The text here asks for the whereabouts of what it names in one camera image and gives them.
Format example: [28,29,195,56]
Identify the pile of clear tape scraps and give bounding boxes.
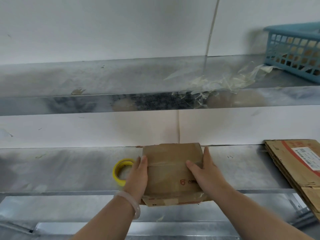
[164,61,283,108]

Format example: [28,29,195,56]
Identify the yellow tape roll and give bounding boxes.
[112,158,135,187]

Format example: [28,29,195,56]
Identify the person's left hand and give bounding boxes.
[124,155,148,200]

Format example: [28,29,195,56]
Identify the person's right forearm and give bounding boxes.
[209,183,314,240]

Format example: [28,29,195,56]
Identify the large red-printed cardboard box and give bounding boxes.
[140,143,208,207]

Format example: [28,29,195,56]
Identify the white-labelled cardboard box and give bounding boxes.
[264,139,320,220]

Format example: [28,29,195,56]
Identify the person's right hand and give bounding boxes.
[186,146,229,195]

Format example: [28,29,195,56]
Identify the person's left forearm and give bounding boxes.
[72,197,137,240]

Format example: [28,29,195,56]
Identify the blue plastic basket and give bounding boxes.
[264,22,320,84]

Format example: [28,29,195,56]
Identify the white bangle bracelet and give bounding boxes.
[114,191,141,220]

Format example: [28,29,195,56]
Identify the pile of assorted small items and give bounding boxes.
[275,37,320,74]

